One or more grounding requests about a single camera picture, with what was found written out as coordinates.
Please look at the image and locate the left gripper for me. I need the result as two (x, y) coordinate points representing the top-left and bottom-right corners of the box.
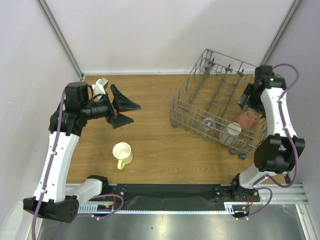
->
(81, 84), (141, 129)

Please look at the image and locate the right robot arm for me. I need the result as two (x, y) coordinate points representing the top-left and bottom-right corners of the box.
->
(229, 65), (306, 201)

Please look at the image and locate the grey wire dish rack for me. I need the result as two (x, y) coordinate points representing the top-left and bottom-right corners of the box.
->
(169, 49), (267, 160)

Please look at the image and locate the clear plastic cup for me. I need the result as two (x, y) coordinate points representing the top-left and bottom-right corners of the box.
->
(200, 117), (216, 138)

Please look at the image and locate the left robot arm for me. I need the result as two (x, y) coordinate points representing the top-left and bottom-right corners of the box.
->
(23, 81), (141, 223)

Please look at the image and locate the aluminium frame post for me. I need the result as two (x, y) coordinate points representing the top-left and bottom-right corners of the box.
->
(36, 0), (84, 81)
(254, 0), (303, 66)

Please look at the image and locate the yellow mug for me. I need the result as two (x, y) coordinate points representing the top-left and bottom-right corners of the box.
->
(112, 142), (133, 170)

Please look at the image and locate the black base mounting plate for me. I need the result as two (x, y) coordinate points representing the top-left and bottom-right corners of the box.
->
(109, 183), (260, 203)

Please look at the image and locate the pink patterned mug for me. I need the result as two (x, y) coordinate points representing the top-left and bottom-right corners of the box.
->
(234, 110), (258, 129)

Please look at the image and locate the grey cable duct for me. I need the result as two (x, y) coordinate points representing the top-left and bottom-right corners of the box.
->
(78, 201), (248, 215)

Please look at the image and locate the beige plastic cup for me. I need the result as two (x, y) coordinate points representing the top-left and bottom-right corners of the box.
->
(218, 122), (242, 146)

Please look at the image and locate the left aluminium frame post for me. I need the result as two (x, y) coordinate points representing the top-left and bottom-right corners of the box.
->
(36, 0), (84, 81)

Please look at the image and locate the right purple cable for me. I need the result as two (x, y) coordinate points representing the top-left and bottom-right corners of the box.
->
(237, 63), (300, 221)

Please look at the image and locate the right aluminium frame post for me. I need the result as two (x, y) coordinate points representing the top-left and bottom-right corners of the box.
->
(254, 0), (303, 66)

